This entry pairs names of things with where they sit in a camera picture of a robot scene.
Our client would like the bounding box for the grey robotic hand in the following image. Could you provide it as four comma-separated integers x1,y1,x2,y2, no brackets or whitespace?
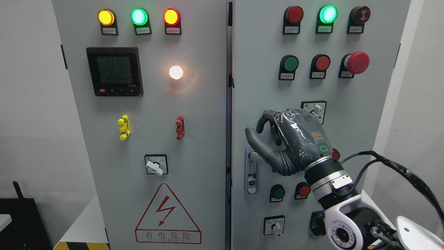
245,109,341,183

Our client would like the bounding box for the silver door handle lock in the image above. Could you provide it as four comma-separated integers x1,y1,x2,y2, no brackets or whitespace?
244,145,274,195

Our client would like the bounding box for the grey cabinet door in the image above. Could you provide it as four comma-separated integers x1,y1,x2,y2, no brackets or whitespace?
53,0,228,250
231,0,411,250

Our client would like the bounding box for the red lamp top right door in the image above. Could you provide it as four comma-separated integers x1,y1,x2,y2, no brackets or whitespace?
282,5,304,35

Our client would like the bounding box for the green lamp top right door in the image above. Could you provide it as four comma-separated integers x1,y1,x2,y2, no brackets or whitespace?
315,5,338,34

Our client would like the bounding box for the green indicator lamp left door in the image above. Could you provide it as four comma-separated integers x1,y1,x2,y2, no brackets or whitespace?
131,8,152,35

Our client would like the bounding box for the dark red lamp middle right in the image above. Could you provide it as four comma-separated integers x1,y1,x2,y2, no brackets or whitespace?
331,148,341,160

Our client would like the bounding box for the green push button lower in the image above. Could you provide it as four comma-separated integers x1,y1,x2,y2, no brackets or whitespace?
268,184,286,203

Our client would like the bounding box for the green push button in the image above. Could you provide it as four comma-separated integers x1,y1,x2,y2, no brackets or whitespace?
268,184,286,203
279,55,299,81

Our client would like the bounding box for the green push button upper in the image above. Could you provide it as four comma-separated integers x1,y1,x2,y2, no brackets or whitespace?
279,55,299,81

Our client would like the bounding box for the red push button upper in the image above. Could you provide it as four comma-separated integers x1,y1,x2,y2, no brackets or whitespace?
309,54,331,79

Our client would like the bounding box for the red emergency stop mushroom button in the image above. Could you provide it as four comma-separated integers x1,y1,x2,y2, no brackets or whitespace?
338,51,370,78

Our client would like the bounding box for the red terminal connector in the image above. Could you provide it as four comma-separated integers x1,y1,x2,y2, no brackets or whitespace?
176,115,185,141

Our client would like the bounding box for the white glowing indicator lamp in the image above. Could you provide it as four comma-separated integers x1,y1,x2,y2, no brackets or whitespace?
169,65,184,80

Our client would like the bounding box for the dark red buzzer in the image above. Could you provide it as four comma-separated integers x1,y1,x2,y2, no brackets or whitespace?
346,6,371,34

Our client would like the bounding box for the red electric hazard warning sticker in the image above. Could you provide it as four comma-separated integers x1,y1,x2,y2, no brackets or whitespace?
135,183,202,244

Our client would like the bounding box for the yellow terminal connector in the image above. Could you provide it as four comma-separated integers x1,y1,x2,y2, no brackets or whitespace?
117,115,130,141

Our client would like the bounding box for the red-orange indicator lamp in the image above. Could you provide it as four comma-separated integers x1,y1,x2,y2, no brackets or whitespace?
163,8,182,35

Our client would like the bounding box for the black digital power meter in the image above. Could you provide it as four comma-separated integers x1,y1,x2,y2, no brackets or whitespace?
86,47,143,97

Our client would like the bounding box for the yellow indicator lamp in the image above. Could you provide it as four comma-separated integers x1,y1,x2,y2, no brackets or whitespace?
97,9,118,35

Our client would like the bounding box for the white cabinet base platform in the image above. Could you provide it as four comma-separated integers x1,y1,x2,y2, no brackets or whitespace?
53,187,416,250

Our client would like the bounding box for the black box with antenna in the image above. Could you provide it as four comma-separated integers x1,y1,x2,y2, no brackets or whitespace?
0,181,52,250

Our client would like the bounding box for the white lever selector switch upper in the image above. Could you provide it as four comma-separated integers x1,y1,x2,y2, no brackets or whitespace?
301,101,327,125

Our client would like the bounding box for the white lever selector switch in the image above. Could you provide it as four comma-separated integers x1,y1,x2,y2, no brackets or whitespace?
144,154,169,176
263,215,285,237
301,101,327,125

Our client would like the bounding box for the white lever selector switch lower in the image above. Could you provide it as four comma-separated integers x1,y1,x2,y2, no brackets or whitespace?
263,215,285,237

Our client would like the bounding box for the black rotary knob switch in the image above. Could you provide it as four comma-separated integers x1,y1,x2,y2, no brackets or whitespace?
309,210,326,236

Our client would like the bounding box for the white lever selector switch left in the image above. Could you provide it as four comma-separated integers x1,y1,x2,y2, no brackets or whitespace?
144,154,169,176

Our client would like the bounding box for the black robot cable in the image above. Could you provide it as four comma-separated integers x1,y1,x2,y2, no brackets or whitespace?
331,150,444,219

